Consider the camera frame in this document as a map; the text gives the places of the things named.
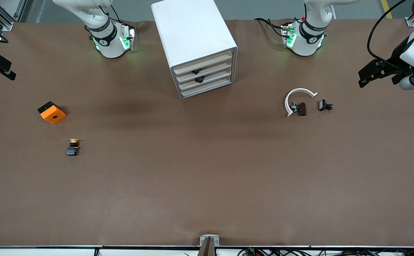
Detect yellow push button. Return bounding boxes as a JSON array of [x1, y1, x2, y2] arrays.
[[67, 138, 81, 157]]

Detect orange and black box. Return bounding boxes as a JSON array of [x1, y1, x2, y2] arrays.
[[37, 101, 67, 125]]

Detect yellow floor tape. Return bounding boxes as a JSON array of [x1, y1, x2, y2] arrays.
[[381, 0, 394, 19]]

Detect brown black small component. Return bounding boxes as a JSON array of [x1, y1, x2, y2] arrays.
[[290, 101, 307, 117]]

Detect brown table cover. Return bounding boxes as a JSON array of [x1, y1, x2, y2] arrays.
[[0, 18, 414, 247]]

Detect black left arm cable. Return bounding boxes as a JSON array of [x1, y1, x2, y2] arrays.
[[366, 0, 407, 68]]

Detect white curved plastic ring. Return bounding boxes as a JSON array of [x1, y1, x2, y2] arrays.
[[284, 88, 318, 118]]

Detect black base cable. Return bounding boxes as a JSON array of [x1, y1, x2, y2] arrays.
[[254, 17, 286, 38]]

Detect white table edge rail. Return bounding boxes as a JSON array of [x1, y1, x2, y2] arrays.
[[0, 245, 414, 256]]

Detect black cable bundle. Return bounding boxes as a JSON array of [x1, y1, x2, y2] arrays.
[[239, 247, 414, 256]]

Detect bottom edge camera mount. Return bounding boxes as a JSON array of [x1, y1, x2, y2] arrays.
[[199, 235, 220, 256]]

